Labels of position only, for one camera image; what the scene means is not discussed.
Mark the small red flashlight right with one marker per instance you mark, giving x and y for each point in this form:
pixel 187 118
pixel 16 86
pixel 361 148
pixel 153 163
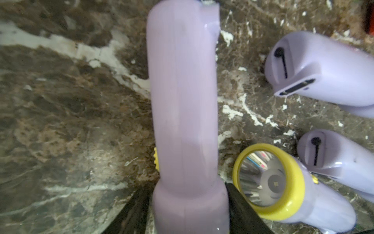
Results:
pixel 369 17

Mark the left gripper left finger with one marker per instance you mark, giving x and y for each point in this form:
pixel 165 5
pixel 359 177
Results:
pixel 132 219

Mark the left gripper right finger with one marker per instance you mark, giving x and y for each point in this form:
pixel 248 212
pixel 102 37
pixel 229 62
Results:
pixel 243 219

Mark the purple flashlight bottom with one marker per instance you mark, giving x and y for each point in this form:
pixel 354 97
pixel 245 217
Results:
pixel 280 188

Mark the purple flashlight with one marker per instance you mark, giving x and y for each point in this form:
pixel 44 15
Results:
pixel 318 67
pixel 280 188
pixel 330 154

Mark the purple flashlight diagonal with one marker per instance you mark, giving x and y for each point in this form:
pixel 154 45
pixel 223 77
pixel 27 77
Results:
pixel 190 197

